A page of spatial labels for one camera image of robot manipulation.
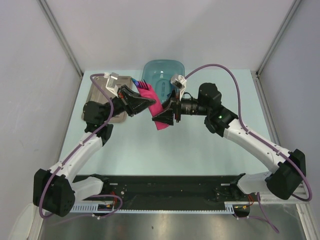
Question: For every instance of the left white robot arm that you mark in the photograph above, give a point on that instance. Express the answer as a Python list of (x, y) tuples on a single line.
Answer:
[(54, 190)]

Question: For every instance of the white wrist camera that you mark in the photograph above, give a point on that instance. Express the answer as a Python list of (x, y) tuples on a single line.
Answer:
[(179, 84), (111, 82)]

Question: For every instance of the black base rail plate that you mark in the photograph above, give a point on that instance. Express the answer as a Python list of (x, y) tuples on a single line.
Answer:
[(174, 193)]

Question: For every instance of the right aluminium frame post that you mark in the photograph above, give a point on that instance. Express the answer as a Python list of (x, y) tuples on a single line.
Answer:
[(293, 9)]

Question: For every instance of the iridescent fork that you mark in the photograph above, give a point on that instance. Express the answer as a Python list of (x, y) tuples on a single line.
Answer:
[(143, 85)]

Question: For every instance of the left aluminium frame post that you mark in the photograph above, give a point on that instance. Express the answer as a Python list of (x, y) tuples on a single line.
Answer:
[(52, 21)]

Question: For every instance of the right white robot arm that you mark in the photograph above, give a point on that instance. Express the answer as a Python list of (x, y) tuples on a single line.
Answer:
[(286, 169)]

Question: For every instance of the pink paper napkin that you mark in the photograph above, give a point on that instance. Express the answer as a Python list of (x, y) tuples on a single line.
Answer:
[(156, 108)]

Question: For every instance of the teal plastic basin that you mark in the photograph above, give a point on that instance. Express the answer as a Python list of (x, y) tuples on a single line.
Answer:
[(158, 74)]

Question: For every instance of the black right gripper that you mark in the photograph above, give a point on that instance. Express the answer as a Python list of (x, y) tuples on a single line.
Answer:
[(166, 116)]

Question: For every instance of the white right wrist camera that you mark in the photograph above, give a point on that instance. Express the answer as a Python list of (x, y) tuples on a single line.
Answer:
[(179, 84)]

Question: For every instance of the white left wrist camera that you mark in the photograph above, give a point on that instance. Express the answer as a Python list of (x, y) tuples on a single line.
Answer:
[(111, 82)]

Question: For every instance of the aluminium front rail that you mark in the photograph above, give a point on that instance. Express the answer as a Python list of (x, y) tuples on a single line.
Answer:
[(285, 198)]

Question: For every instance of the white slotted cable duct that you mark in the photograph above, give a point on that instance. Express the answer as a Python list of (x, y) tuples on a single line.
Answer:
[(84, 208)]

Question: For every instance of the aluminium frame post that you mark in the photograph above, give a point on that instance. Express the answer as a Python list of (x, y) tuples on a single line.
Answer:
[(293, 9), (52, 21)]

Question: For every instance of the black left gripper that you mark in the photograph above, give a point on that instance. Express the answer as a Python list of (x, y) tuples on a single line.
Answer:
[(132, 102)]

